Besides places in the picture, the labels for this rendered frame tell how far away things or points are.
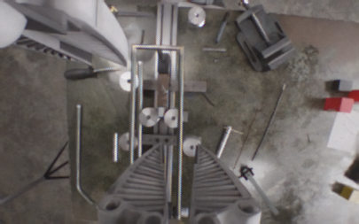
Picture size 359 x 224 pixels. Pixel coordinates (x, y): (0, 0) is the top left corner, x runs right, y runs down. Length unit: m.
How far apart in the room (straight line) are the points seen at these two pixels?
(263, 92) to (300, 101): 0.14
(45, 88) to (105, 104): 1.45
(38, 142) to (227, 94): 1.95
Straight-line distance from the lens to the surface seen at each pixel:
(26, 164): 2.27
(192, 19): 0.46
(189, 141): 0.37
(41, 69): 1.97
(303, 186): 0.71
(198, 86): 0.40
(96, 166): 0.58
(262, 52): 0.49
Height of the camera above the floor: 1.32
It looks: 85 degrees down
